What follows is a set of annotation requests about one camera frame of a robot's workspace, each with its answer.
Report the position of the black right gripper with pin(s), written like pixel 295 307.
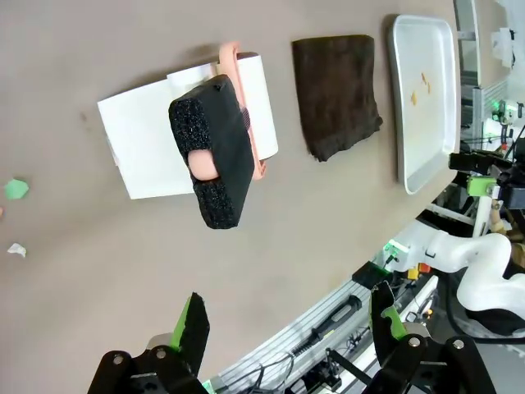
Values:
pixel 514 189

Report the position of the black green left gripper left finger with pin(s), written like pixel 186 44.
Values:
pixel 193 328

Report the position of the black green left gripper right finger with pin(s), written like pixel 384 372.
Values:
pixel 385 328

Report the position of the dark brown towel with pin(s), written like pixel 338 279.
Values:
pixel 336 94

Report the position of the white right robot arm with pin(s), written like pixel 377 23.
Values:
pixel 484 262

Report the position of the silver metal tray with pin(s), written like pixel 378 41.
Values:
pixel 422 139

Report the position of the yellow red emergency stop box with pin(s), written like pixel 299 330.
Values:
pixel 419 271

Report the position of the white box with green light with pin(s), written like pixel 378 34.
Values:
pixel 397 250

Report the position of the white paper scrap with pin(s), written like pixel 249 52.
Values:
pixel 16 249

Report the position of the white lint roller stand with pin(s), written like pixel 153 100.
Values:
pixel 135 135

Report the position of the green paper scrap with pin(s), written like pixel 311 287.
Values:
pixel 15 189

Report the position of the aluminium profile frame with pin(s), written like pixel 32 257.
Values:
pixel 467 49

